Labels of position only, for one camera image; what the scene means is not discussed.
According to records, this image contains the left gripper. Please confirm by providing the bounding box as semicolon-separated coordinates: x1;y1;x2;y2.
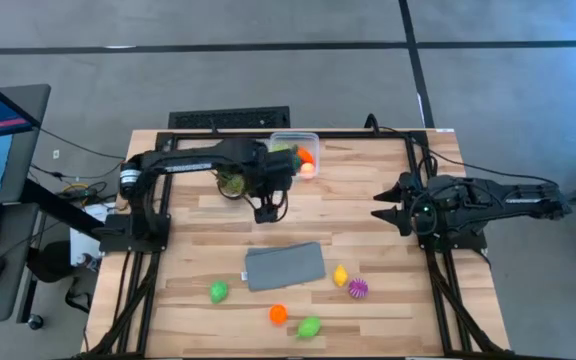
245;142;303;194

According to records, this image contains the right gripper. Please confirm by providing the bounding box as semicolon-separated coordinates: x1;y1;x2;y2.
370;172;437;237

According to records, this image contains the clear plastic tupperware container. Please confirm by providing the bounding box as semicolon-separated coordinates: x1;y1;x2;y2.
269;131;321;180

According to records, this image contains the yellow toy lemon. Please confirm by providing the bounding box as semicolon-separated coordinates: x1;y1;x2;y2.
332;263;349;288

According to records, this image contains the purple spiky toy ball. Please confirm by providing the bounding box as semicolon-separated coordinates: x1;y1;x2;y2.
347;278;369;300

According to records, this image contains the light green toy pepper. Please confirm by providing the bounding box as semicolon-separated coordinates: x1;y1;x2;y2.
209;280;230;305

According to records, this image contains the orange toy tangerine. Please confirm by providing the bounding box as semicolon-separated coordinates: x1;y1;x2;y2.
268;303;289;326

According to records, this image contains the light green toy cabbage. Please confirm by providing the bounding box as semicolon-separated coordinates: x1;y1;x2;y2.
296;315;322;341

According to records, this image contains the potted succulent plant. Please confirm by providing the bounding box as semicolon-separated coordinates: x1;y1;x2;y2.
215;167;249;201

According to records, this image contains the black floor vent grille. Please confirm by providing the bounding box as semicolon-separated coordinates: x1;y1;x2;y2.
167;105;292;130

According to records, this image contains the grey folded cloth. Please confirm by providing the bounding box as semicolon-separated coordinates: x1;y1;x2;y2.
240;241;327;293

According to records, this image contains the white paper sheet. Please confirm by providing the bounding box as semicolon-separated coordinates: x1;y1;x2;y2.
70;201;115;266

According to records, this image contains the black cart support beam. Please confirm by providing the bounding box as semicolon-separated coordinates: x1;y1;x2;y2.
20;177;119;242

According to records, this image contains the black round base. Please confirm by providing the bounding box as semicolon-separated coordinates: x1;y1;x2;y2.
26;240;77;284

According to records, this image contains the grey computer cart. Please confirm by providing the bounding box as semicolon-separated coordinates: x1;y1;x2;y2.
0;83;53;326

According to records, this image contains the black aluminium table frame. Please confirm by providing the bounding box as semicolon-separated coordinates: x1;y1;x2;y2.
81;128;515;360

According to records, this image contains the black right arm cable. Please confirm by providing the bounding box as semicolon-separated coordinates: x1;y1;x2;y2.
364;112;562;189

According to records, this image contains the yellow and black cable bundle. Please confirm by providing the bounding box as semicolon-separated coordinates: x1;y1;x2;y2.
60;182;107;202

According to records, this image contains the black monitor cable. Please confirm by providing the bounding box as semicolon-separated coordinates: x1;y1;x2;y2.
36;125;127;162

